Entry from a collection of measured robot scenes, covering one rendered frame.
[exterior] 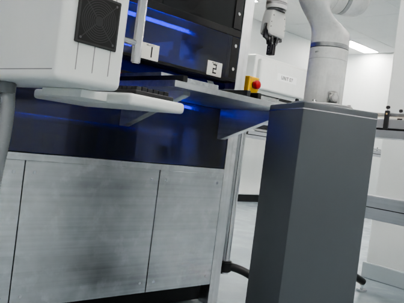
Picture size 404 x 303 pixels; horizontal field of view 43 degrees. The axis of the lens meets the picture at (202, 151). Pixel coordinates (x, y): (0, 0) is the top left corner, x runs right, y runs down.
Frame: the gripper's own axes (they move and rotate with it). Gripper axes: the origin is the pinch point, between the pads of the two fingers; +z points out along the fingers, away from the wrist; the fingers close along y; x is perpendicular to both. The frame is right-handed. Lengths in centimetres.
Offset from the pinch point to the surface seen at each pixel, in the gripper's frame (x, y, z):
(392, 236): -8, -144, 81
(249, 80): -23.0, -14.9, 9.6
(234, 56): -23.6, -4.3, 0.6
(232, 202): -38, -31, 67
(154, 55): -24.2, 38.3, 9.0
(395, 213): 19, -84, 62
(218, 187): -24, -5, 58
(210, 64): -23.7, 9.2, 6.7
